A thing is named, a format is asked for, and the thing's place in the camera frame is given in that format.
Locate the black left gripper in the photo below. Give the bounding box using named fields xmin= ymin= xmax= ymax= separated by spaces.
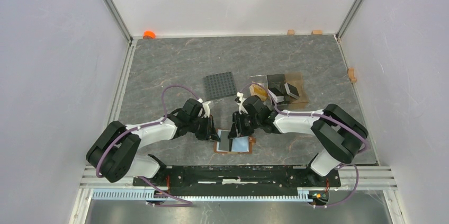
xmin=188 ymin=114 xmax=221 ymax=142

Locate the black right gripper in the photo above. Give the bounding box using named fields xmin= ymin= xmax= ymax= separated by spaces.
xmin=228 ymin=111 xmax=261 ymax=139

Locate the brown leather card holder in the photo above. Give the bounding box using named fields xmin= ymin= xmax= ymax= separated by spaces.
xmin=213 ymin=129 xmax=256 ymax=154

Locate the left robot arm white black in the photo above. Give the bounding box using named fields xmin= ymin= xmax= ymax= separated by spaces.
xmin=86 ymin=98 xmax=220 ymax=186

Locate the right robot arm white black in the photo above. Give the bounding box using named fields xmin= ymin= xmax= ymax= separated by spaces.
xmin=229 ymin=92 xmax=369 ymax=186

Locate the gold credit card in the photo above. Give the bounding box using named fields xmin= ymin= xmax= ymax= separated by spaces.
xmin=249 ymin=84 xmax=268 ymax=102

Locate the black credit card stack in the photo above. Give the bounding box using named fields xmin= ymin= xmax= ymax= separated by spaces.
xmin=266 ymin=74 xmax=290 ymax=105

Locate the dark grey studded baseplate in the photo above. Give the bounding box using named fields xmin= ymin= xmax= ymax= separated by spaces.
xmin=203 ymin=71 xmax=237 ymax=101

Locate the orange round cap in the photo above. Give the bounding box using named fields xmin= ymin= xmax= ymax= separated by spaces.
xmin=142 ymin=31 xmax=156 ymax=39

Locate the curved wooden piece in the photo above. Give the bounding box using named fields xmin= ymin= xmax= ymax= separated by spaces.
xmin=347 ymin=68 xmax=357 ymax=84

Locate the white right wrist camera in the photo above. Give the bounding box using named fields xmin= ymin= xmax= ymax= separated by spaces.
xmin=234 ymin=92 xmax=247 ymax=114

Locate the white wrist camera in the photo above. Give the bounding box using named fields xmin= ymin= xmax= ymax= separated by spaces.
xmin=197 ymin=98 xmax=214 ymax=118
xmin=234 ymin=92 xmax=247 ymax=114

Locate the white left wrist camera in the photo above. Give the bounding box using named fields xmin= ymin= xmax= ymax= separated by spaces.
xmin=197 ymin=98 xmax=214 ymax=118

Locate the white slotted cable duct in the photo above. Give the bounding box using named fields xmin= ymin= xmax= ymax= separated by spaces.
xmin=92 ymin=187 xmax=312 ymax=203

